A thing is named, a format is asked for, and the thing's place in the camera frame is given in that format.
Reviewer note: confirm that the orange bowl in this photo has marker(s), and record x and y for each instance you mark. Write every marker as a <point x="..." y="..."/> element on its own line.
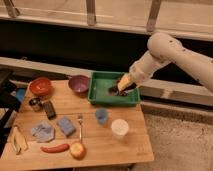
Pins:
<point x="41" y="86"/>

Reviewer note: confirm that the purple bowl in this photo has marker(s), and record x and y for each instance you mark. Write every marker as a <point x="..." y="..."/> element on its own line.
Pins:
<point x="79" y="83"/>

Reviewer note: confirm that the red chili pepper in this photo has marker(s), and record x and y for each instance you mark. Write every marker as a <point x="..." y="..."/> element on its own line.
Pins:
<point x="55" y="149"/>

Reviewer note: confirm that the black dish brush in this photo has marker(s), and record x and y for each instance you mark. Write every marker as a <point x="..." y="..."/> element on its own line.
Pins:
<point x="122" y="88"/>

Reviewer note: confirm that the green plastic tray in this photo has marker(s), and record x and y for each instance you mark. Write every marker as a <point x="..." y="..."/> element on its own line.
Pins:
<point x="98" y="92"/>

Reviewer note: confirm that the blue plastic cup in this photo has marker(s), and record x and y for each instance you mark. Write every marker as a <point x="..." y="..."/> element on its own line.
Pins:
<point x="101" y="115"/>

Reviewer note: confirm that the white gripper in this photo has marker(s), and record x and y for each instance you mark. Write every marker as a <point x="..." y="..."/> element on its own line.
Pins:
<point x="140" y="71"/>

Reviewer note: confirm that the metal fork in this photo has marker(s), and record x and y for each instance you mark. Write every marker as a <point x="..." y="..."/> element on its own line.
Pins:
<point x="80" y="121"/>

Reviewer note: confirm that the small metal cup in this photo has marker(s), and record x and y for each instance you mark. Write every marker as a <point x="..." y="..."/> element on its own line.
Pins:
<point x="35" y="104"/>

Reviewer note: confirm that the blue sponge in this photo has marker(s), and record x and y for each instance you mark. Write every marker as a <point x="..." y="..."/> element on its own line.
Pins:
<point x="66" y="126"/>

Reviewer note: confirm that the black rectangular device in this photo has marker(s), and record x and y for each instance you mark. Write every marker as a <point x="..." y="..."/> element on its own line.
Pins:
<point x="49" y="109"/>

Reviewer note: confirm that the light blue cloth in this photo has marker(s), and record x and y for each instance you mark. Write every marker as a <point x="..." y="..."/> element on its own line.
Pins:
<point x="43" y="132"/>

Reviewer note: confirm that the dark side furniture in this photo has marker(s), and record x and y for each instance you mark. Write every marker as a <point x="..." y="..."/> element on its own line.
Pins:
<point x="7" y="100"/>

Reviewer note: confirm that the white paper cup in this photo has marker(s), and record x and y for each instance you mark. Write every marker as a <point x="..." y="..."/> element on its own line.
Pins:
<point x="119" y="128"/>

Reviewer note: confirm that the dark red grapes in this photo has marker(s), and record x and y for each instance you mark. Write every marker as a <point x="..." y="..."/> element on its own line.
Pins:
<point x="118" y="82"/>

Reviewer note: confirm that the blue object left edge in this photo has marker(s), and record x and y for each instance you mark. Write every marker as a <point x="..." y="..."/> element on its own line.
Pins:
<point x="20" y="93"/>

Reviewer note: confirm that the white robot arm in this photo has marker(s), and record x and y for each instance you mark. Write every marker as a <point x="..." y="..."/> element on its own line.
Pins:
<point x="164" y="49"/>

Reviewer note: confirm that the red yellow apple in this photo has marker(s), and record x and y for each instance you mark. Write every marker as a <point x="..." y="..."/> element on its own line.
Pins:
<point x="78" y="150"/>

